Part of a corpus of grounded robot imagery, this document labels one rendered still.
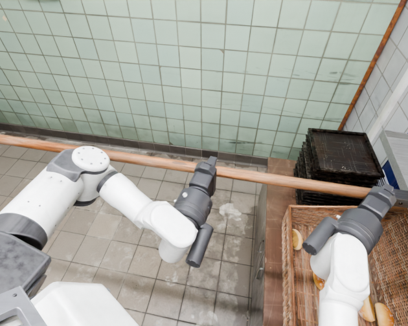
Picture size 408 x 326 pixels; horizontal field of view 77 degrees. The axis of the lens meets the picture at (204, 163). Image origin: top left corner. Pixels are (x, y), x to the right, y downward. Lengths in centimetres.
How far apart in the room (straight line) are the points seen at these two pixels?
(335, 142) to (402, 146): 44
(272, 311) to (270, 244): 28
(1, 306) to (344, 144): 135
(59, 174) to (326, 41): 162
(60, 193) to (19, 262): 16
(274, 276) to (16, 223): 102
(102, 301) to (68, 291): 4
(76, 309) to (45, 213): 20
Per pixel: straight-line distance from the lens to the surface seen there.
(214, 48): 185
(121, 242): 202
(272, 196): 148
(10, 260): 45
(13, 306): 27
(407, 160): 98
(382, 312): 130
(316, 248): 62
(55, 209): 54
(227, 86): 195
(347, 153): 137
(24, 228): 50
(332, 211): 132
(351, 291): 59
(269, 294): 124
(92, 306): 39
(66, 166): 59
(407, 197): 82
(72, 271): 205
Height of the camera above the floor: 174
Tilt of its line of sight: 47 degrees down
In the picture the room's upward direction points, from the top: straight up
